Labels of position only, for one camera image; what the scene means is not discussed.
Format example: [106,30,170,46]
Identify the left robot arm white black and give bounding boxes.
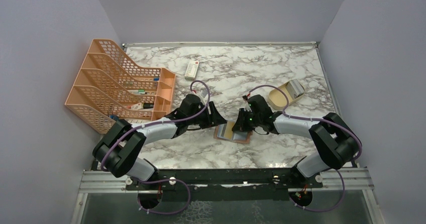
[92,93,227,189]

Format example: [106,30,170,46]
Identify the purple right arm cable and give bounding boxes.
[246,85,363,213]

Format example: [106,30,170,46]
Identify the orange plastic file rack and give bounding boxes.
[65,39,176,134]

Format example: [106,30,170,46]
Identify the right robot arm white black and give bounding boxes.
[232,95,362,187]

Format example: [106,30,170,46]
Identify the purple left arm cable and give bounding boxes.
[99,80,211,172]

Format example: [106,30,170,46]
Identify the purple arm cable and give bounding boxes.
[246,85,363,213]
[99,80,211,172]

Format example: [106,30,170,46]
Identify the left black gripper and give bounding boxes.
[187,101,227,129]

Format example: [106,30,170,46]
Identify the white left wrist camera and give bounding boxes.
[196,89,208,103]

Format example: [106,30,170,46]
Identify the tan leather card holder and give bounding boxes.
[213,121,252,144]

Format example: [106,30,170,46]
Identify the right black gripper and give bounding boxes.
[232,107,262,132]

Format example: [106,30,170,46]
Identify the white red small box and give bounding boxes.
[184,61,200,81]

